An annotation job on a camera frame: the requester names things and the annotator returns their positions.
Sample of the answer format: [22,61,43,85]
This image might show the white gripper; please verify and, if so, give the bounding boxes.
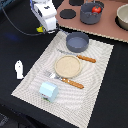
[30,0,57,33]

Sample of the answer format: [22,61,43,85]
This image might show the red toy tomato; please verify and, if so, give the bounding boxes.
[92,6,101,14]

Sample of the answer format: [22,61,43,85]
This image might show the white toy bottle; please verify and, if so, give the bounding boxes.
[15,60,24,79]

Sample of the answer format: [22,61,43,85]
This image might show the yellow toy banana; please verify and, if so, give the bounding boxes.
[36,26,44,32]

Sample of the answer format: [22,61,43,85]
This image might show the black stove burner disc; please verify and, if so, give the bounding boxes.
[60,9,76,19]

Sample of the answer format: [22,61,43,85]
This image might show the black rear burner disc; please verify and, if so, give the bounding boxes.
[69,0,84,6]

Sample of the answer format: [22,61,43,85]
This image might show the grey pot on stove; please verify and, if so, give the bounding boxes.
[80,1,102,24]

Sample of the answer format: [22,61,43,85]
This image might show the grey toy pan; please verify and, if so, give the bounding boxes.
[61,32,89,53]

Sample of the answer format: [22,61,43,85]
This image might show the beige wooden plate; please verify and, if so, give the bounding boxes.
[54,55,81,78]

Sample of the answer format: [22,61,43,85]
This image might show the pink toy stove board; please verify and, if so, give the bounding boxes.
[56,0,128,42]

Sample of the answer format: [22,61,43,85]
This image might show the beige bowl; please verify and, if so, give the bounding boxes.
[117,4,128,30]

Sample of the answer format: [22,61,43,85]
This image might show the light blue milk carton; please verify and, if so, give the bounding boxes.
[39,82,58,102]

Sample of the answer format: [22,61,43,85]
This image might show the beige woven placemat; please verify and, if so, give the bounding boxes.
[12,31,113,128]

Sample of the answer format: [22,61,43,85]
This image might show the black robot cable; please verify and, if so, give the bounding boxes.
[0,6,44,37]

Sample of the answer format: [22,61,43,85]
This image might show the wooden handled toy knife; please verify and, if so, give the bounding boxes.
[58,49,96,63]

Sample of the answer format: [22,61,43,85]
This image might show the wooden handled toy fork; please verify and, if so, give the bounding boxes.
[44,71,84,89]

